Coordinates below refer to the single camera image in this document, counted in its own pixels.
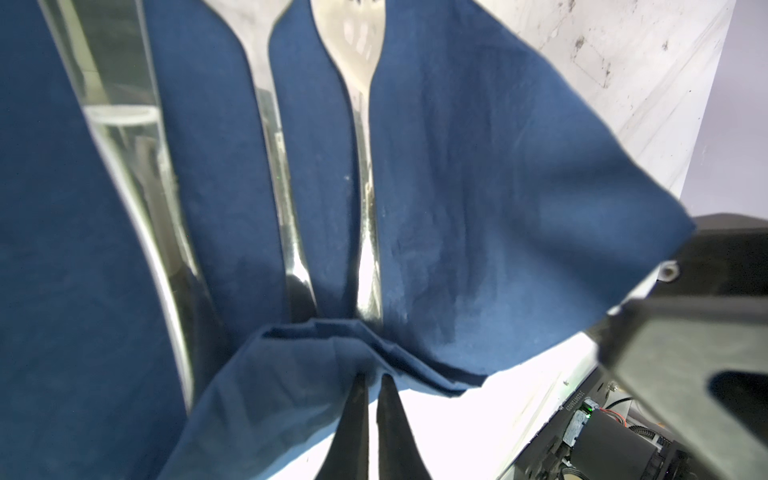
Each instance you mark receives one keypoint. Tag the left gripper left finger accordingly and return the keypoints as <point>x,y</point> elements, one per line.
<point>348,455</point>

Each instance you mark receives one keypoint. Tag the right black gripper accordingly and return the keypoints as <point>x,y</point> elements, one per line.
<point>694,351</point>

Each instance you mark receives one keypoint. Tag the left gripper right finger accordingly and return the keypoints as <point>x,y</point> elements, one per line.
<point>399,458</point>

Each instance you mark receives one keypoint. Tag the blue paper napkin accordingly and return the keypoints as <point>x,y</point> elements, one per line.
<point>509,219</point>

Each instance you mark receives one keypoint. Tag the silver fork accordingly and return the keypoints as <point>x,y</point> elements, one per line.
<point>353,33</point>

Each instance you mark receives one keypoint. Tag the silver spoon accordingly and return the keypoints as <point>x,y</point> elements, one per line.
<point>253,23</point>

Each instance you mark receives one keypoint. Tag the silver table knife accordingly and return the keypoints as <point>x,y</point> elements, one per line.
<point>105,48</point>

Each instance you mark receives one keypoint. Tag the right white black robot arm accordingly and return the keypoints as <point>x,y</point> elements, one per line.
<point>601,431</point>

